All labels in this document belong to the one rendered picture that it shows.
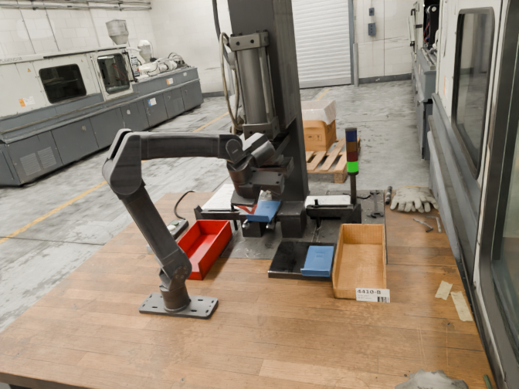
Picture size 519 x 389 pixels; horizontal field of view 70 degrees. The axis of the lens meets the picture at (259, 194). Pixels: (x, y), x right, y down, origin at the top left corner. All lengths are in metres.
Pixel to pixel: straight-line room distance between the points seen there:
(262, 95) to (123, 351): 0.73
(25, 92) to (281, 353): 5.74
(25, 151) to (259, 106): 5.22
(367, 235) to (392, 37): 9.25
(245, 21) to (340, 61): 9.19
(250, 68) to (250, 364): 0.73
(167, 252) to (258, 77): 0.53
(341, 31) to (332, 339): 9.67
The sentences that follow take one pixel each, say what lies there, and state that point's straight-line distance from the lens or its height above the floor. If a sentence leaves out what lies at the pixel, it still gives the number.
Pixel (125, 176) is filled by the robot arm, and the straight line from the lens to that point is 0.80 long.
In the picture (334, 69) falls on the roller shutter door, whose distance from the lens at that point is 10.35.
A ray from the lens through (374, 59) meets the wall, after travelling 10.28.
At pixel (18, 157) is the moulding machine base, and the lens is 6.03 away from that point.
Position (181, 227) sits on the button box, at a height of 0.93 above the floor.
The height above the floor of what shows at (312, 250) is 0.92.
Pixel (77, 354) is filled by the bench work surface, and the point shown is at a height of 0.90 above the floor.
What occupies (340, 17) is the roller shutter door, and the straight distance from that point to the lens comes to 10.27.
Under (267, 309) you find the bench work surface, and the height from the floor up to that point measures 0.90.
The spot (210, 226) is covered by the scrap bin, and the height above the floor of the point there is 0.94.
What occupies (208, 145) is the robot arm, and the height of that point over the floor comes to 1.29.
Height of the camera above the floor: 1.51
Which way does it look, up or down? 23 degrees down
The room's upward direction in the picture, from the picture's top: 8 degrees counter-clockwise
